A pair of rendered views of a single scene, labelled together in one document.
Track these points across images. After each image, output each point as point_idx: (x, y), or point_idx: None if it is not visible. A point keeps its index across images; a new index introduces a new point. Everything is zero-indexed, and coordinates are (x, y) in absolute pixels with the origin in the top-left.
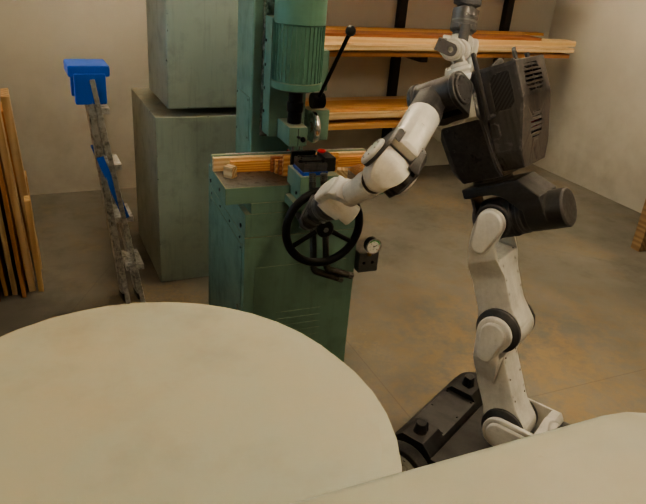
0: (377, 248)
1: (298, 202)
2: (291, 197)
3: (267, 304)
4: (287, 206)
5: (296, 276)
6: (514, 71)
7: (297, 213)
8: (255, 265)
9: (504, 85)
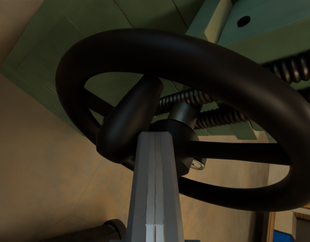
0: (192, 166)
1: (208, 70)
2: (221, 13)
3: (57, 60)
4: (195, 16)
5: (108, 82)
6: None
7: (149, 89)
8: (68, 13)
9: None
